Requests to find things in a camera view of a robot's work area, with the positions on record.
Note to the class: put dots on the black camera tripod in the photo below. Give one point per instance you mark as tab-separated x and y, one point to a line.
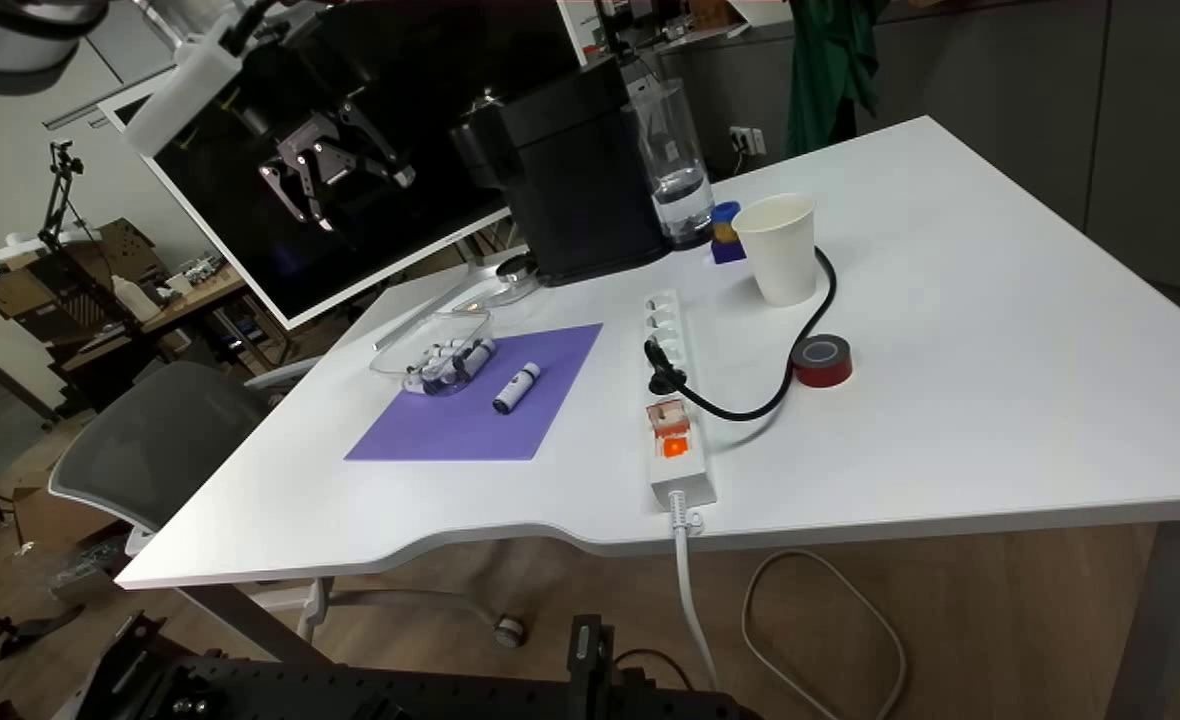
63	185

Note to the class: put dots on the wooden cluttered side desk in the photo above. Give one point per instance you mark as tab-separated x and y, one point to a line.
111	295

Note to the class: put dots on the white paper cup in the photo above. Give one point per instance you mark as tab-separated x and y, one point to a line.
780	244

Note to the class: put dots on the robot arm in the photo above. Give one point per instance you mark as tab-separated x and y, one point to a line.
180	103

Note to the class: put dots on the white power strip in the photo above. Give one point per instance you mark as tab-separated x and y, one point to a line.
672	463

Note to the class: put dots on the red tape roll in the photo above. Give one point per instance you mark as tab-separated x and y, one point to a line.
824	362

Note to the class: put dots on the green cloth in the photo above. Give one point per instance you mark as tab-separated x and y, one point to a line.
830	66

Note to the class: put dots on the small white dark-capped bottle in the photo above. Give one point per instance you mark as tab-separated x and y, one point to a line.
517	388

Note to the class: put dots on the black monitor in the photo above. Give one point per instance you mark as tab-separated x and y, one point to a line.
455	144

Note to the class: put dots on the grey office chair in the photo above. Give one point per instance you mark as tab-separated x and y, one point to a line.
161	442

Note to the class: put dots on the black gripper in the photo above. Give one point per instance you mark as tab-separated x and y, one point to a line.
301	81

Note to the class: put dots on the purple mat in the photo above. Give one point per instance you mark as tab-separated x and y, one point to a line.
469	426

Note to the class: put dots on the black coffee machine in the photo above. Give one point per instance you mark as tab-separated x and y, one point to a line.
572	173

